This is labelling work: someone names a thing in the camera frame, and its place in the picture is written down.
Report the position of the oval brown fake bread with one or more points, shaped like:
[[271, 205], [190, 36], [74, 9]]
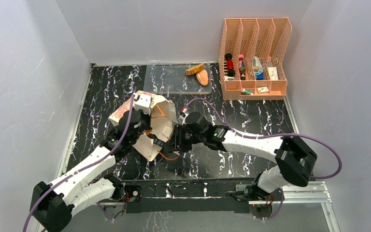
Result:
[[203, 78]]

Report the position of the pink red bottle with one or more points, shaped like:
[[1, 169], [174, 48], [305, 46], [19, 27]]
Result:
[[241, 65]]

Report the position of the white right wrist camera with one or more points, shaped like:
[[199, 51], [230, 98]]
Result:
[[185, 113]]

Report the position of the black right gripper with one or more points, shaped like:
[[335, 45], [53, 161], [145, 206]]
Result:
[[177, 142]]

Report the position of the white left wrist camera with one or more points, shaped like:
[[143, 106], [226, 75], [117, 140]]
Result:
[[143, 102]]

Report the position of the orange desk file organizer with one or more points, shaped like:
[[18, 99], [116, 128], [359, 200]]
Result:
[[251, 58]]

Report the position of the green white tube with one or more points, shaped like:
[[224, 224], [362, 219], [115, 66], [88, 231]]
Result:
[[246, 92]]

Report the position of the aluminium frame rail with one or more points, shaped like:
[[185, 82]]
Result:
[[315, 192]]

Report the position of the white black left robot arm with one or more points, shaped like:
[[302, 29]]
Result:
[[54, 204]]

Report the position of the yellow fake bread slice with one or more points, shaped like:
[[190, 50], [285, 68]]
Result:
[[195, 69]]

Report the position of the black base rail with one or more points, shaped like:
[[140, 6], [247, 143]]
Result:
[[196, 195]]

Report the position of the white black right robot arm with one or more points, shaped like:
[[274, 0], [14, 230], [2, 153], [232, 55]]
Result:
[[294, 159]]

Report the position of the blue clear tape dispenser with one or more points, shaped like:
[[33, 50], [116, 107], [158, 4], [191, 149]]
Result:
[[257, 68]]

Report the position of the red black dumbbell toy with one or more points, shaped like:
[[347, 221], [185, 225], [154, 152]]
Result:
[[230, 65]]

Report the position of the clear plastic tray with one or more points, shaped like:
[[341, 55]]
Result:
[[171, 78]]

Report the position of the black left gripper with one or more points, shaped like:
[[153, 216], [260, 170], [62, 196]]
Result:
[[148, 117]]

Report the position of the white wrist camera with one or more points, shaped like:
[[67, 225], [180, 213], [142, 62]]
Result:
[[143, 102], [185, 113]]

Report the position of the small white card box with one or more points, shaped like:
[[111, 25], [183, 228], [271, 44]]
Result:
[[262, 90]]

